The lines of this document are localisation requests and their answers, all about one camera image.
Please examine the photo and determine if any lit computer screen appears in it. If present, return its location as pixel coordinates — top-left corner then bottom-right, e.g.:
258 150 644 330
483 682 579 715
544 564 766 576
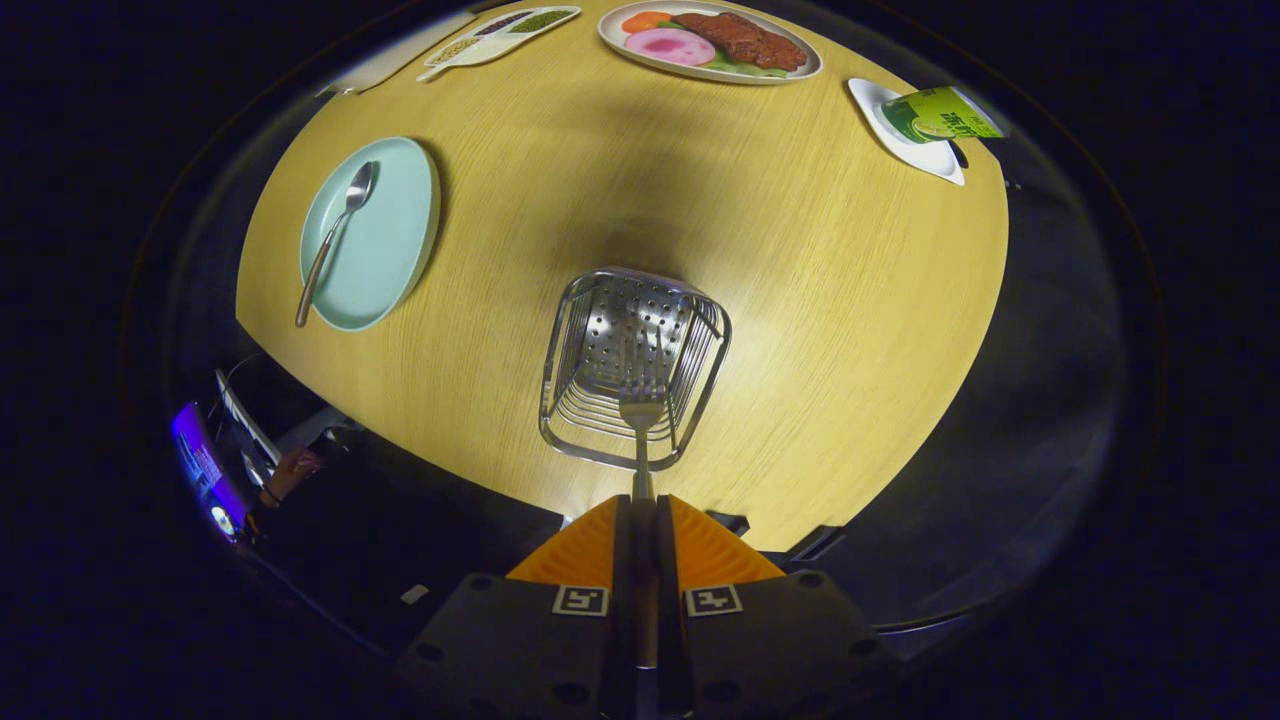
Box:
170 400 251 546

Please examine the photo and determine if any white divided dish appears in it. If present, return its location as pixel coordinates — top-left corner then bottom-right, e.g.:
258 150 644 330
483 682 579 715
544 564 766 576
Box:
415 5 582 83

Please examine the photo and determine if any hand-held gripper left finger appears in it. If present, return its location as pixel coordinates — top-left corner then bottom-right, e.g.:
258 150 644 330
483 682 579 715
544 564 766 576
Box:
395 495 641 720

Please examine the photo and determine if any white square coaster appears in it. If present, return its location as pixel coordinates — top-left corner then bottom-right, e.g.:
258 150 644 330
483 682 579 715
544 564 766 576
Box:
848 78 967 187

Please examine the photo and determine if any white plate with food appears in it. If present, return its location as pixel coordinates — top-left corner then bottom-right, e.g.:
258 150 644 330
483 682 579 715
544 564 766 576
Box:
597 0 824 86

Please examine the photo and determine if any silver metal spoon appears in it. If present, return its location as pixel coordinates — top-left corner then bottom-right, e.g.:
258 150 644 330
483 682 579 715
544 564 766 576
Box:
294 160 378 329

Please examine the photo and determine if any green printed can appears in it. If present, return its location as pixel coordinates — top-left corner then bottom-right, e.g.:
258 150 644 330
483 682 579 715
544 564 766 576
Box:
880 86 1005 145

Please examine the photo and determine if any metal wire cutlery basket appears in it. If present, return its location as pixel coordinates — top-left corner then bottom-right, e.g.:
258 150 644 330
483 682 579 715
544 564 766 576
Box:
538 266 733 473

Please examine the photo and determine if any silver metal fork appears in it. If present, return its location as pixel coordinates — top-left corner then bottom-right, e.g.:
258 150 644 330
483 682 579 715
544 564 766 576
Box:
618 340 665 673

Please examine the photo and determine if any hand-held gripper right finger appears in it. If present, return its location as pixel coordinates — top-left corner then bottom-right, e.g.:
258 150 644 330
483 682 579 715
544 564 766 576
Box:
655 495 898 720

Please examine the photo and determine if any light blue plate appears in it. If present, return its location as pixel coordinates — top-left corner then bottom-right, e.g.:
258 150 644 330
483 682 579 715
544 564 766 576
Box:
299 136 442 333

